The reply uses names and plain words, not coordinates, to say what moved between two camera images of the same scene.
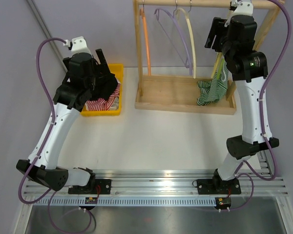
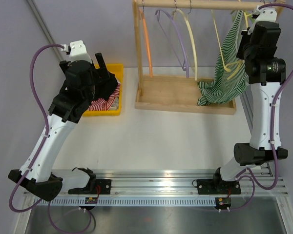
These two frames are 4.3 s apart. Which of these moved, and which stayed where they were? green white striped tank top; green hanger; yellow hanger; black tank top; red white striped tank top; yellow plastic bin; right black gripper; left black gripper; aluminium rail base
Moved: green hanger; yellow hanger; green white striped tank top; right black gripper
Stayed: yellow plastic bin; red white striped tank top; black tank top; left black gripper; aluminium rail base
